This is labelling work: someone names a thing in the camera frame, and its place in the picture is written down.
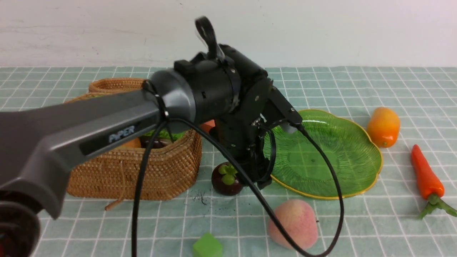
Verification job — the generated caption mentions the brown potato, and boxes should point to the brown potato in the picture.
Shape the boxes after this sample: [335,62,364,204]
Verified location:
[116,138,142,149]

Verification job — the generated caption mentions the woven wicker basket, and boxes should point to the woven wicker basket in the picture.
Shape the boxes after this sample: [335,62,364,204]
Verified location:
[64,92,202,201]

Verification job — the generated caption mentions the dark purple mangosteen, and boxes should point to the dark purple mangosteen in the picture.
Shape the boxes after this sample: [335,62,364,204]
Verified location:
[211,162,243,196]

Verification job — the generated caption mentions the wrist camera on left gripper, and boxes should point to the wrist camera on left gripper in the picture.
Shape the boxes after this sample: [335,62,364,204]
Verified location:
[262,86,303,133]

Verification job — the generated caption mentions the pink peach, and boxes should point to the pink peach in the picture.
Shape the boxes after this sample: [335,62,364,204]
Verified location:
[274,199,318,250]

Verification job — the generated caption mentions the green leaf glass plate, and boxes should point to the green leaf glass plate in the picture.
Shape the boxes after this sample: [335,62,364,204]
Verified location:
[271,109,383,200]

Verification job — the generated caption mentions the orange yellow mango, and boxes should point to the orange yellow mango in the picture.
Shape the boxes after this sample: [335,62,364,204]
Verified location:
[367,107,401,148]

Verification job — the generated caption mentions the purple eggplant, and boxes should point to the purple eggplant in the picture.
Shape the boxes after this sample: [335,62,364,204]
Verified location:
[139,136,172,148]

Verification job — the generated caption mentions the orange foam cube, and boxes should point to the orange foam cube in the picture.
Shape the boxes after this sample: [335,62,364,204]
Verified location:
[200,119,215,133]

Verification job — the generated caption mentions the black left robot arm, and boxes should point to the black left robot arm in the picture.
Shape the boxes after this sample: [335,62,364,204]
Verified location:
[1,45,276,257]

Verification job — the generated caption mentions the orange carrot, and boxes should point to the orange carrot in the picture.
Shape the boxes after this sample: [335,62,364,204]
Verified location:
[410,144,457,219]

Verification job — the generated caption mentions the woven wicker basket lid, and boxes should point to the woven wicker basket lid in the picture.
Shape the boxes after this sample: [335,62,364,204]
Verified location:
[88,77,145,94]

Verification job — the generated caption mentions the green foam cube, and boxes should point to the green foam cube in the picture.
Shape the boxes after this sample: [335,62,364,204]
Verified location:
[192,233,224,257]

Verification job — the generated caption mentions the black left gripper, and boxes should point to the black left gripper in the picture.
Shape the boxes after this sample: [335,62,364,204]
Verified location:
[215,77,276,190]

